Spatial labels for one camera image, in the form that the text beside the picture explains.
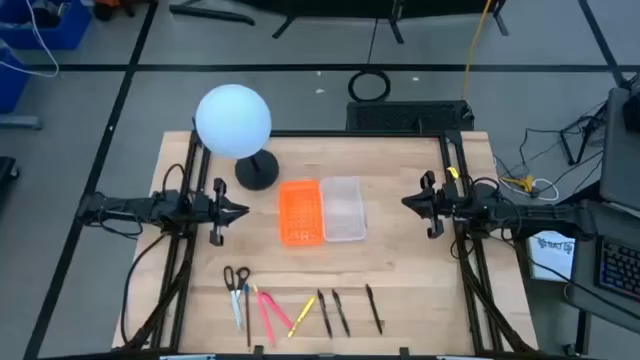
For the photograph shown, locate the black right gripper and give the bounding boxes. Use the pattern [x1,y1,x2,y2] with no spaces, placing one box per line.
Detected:
[401,169,461,240]

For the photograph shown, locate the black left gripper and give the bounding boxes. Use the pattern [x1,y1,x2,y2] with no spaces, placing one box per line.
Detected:
[192,177,251,247]

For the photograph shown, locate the black-handled scissors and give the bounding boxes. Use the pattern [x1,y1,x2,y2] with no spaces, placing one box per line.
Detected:
[222,265,252,332]

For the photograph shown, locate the pink pencil yellow eraser cap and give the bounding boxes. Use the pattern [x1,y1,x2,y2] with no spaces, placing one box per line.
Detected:
[251,283,276,347]

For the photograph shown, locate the pink highlighter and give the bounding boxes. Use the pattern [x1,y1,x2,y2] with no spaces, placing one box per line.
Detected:
[260,291,295,331]

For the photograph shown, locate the black pen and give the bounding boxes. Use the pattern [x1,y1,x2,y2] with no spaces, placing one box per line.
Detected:
[316,288,334,340]
[331,288,352,338]
[364,283,385,336]

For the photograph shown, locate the yellow highlighter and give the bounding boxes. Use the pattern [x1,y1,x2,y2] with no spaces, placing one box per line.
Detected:
[287,294,317,339]

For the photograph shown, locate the clear plastic supply box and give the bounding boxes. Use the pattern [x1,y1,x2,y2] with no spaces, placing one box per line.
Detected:
[319,175,368,243]

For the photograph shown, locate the black box device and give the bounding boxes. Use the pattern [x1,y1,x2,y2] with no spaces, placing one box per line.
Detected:
[621,73,640,134]

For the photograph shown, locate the orange plastic basket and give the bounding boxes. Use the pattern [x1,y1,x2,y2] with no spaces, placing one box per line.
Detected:
[277,179,326,248]

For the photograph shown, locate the black perforated computer case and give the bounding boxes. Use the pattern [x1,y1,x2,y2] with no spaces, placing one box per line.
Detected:
[345,99,475,134]

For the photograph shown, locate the white globe lamp black base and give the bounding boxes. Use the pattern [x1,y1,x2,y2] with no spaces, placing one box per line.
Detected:
[193,83,280,192]

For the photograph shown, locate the white printed paper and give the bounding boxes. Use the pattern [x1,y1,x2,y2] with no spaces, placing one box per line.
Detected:
[528,229,577,283]

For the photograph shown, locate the black folding stand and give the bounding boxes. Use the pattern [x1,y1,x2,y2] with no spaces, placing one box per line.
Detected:
[559,99,609,166]

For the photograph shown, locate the grey keyboard desk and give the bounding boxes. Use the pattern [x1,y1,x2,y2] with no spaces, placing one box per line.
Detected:
[564,198,640,321]

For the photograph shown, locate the black stand foot bar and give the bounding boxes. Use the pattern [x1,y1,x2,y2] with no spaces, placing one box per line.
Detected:
[168,3,256,27]

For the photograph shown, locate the black cart with legs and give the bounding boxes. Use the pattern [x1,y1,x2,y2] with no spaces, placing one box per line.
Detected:
[239,0,511,46]

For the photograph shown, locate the grey desk top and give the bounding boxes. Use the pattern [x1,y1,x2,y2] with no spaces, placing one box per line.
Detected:
[598,87,640,211]

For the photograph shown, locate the black keyboard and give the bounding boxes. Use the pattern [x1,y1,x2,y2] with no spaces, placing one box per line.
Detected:
[594,236,640,304]

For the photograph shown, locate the black rounded object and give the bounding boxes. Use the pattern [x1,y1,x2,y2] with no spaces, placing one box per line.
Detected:
[0,155,21,201]

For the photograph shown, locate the grey flat bar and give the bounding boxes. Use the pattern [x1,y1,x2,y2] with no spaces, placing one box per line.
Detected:
[0,114,44,131]

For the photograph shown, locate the orange and black tool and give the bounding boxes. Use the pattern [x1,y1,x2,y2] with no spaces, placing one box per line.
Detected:
[93,0,137,22]

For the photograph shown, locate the blue plastic bin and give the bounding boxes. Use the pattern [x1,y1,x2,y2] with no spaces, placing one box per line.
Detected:
[0,0,94,51]
[0,47,32,114]

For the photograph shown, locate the white cable loop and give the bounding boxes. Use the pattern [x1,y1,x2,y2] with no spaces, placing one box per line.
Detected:
[529,177,560,203]

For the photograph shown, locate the coiled black cable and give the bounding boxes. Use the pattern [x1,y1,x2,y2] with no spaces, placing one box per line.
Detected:
[347,17,393,104]

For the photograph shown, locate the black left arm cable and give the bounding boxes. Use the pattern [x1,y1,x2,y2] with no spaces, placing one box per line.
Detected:
[119,232,174,346]

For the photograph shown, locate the black floor cable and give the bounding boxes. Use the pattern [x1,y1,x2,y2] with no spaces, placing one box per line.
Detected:
[519,249,640,324]

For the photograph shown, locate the yellow cable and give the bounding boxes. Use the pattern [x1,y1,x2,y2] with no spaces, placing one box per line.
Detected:
[461,0,494,101]

